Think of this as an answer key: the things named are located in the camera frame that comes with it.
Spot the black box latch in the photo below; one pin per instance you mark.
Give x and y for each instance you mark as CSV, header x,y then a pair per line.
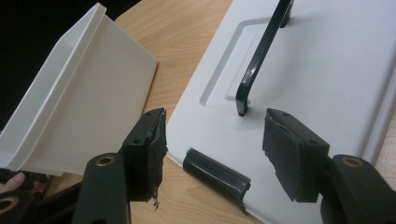
x,y
214,174

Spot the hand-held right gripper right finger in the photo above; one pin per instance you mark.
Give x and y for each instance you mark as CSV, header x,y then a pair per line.
x,y
289,155

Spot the white plastic tray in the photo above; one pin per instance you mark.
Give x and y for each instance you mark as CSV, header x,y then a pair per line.
x,y
93,109

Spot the white lid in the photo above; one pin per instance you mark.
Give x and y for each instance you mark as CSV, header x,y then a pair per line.
x,y
311,77

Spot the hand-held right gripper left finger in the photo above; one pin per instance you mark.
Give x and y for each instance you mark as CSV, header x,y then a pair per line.
x,y
144,155

